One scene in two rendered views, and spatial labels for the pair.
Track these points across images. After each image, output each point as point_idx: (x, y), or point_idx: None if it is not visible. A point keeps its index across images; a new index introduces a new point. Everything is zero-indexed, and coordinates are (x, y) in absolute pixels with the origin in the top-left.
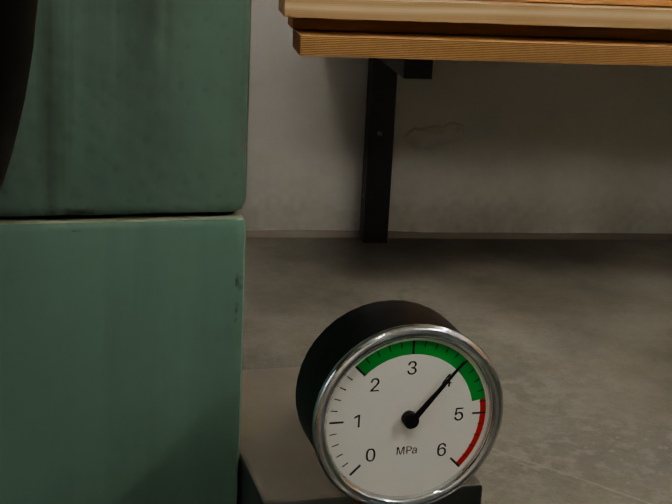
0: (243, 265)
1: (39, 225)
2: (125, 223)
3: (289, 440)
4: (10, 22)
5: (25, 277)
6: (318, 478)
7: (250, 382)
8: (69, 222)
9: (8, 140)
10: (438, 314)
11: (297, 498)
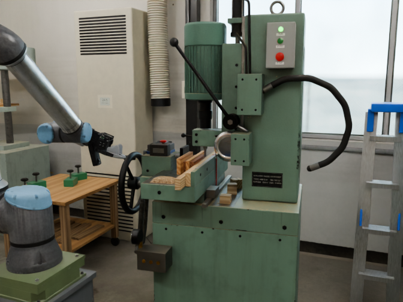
0: (152, 226)
1: None
2: None
3: (153, 245)
4: (118, 193)
5: None
6: (145, 245)
7: (167, 247)
8: None
9: (119, 198)
10: (137, 232)
11: (143, 244)
